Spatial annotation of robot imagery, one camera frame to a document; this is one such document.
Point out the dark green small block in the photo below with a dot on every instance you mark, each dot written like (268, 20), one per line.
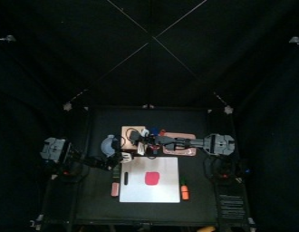
(116, 172)

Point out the wooden drawer box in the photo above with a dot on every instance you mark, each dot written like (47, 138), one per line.
(128, 134)

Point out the red toy piece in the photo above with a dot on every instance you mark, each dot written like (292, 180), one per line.
(162, 132)

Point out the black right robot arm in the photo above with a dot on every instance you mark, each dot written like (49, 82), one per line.
(214, 143)

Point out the orange toy carrot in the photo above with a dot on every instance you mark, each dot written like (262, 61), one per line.
(184, 191)

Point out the white cutting board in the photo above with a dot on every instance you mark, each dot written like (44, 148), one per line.
(151, 193)

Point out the grey bowl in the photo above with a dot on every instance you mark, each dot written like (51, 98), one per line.
(108, 145)

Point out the silver frame corner bracket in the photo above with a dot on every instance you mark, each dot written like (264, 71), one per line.
(67, 106)
(228, 109)

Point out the blue toy piece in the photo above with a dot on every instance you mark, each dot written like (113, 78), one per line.
(154, 130)

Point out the yellow object at table edge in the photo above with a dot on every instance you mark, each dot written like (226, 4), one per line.
(206, 229)

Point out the silver frame clamp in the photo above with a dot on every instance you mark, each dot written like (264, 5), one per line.
(8, 38)
(295, 39)

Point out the white printed label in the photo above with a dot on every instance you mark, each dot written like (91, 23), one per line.
(231, 206)

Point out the pink tray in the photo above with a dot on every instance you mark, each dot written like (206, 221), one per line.
(183, 151)

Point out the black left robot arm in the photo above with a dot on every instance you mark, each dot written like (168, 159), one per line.
(61, 152)

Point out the black stick tool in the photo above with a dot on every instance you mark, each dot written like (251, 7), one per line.
(125, 178)

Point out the red dough piece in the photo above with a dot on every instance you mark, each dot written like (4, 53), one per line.
(152, 178)

